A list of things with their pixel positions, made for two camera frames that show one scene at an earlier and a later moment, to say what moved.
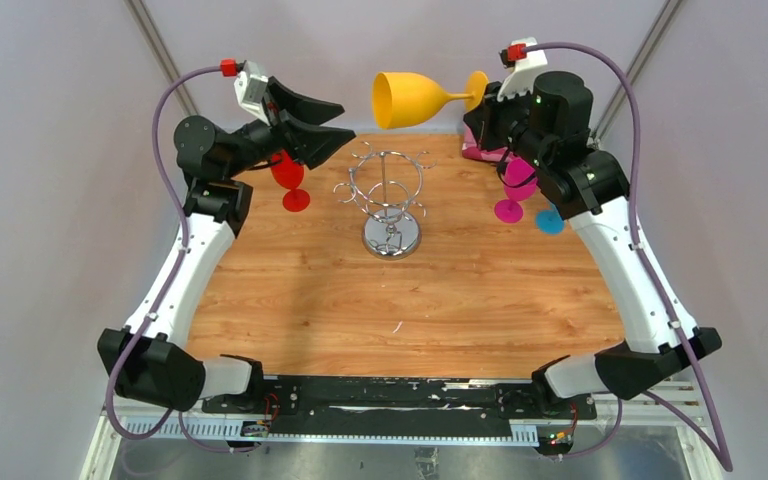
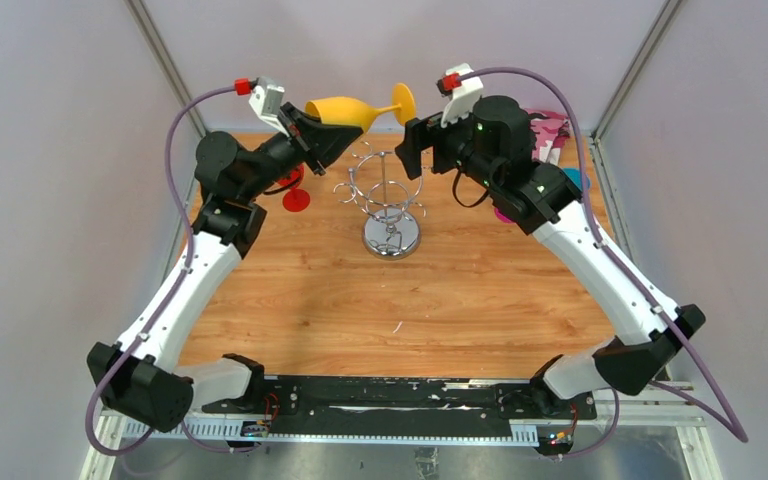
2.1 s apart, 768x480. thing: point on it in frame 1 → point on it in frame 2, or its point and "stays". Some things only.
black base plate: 355,406 stays
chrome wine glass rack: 384,184 stays
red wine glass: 289,175 stays
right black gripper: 481,119 → 421,133
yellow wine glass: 403,99 → 357,113
